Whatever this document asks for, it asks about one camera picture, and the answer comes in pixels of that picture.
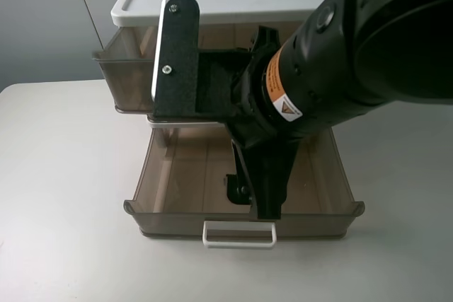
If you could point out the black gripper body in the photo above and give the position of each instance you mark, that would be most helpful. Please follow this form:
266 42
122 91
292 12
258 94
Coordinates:
234 87

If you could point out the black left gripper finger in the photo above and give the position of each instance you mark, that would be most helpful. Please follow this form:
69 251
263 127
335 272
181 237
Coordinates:
237 190

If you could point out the smoky drawer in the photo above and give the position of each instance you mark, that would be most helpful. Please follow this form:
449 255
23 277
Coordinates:
189 177
127 61

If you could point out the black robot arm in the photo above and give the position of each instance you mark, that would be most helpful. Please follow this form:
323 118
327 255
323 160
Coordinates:
348 58

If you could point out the white lower drawer handle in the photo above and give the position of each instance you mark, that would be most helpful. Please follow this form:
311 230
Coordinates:
239 235

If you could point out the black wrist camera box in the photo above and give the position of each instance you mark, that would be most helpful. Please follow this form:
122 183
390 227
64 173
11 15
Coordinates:
176 61

